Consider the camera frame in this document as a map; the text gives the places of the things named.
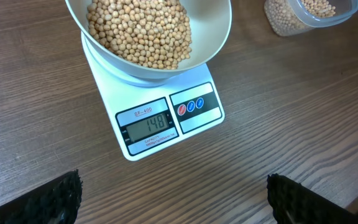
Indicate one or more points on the white digital kitchen scale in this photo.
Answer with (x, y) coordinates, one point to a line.
(150, 115)

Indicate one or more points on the clear plastic food container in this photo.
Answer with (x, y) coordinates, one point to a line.
(344, 11)

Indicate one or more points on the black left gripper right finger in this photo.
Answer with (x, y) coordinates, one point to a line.
(293, 203)

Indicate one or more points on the white round bowl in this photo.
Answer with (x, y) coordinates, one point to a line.
(210, 23)

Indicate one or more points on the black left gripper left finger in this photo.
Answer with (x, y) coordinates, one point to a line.
(57, 201)

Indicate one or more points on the pile of yellow soybeans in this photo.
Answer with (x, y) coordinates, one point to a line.
(284, 21)

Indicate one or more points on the soybeans in bowl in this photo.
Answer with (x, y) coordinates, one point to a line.
(150, 33)

